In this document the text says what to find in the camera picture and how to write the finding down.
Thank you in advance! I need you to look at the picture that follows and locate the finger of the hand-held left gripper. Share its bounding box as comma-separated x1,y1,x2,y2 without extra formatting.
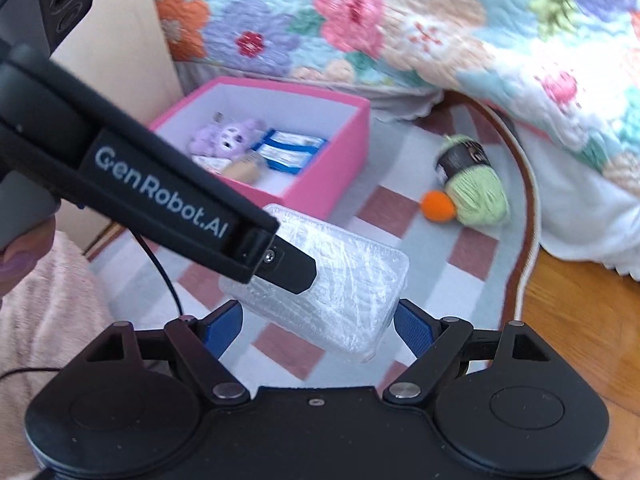
254,239,318,295

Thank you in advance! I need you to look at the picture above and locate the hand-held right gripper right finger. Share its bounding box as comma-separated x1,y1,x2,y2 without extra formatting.
382,298,552,405

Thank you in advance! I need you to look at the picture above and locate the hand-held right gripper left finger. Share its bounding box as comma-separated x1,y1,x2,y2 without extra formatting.
84,299,251,406

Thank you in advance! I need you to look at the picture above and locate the clear plastic swab box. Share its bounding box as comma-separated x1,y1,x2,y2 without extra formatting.
218,203,411,366

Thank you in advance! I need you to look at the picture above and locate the white tissue packet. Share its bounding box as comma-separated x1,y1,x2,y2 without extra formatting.
191,154,232,175

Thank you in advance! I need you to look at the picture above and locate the gold-capped cosmetic bottle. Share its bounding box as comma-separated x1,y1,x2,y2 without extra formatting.
220,154,264,184

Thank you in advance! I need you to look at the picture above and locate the pink cardboard box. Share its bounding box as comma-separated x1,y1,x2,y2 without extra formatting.
149,76,372,217

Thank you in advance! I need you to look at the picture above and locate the blue wet wipes packet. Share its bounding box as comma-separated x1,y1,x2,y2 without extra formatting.
249,128,329,177

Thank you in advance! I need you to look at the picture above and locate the person's left hand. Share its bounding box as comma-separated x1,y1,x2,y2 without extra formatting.
0,216,57,297

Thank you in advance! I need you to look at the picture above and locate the checked round rug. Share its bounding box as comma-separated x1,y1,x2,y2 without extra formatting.
85,91,544,391

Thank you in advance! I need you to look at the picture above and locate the beige wooden cabinet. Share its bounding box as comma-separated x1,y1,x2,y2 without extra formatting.
49,0,187,262

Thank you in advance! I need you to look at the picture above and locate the orange pompom ball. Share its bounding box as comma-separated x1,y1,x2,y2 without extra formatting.
419,189,457,222

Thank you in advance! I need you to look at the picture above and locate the purple plush toy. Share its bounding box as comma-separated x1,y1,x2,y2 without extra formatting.
187,118,269,160

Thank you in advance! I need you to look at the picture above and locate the green yarn ball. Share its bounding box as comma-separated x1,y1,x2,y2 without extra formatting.
433,133,511,226

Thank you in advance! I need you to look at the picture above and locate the pink fuzzy clothing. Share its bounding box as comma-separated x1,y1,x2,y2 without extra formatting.
0,230,117,480

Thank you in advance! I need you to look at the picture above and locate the white bed sheet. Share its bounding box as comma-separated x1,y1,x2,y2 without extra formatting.
380,95,640,282

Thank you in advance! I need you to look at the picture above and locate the floral quilt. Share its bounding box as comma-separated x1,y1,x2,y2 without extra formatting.
149,0,640,197

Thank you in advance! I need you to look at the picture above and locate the black cable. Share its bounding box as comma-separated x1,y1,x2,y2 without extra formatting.
0,234,184,380

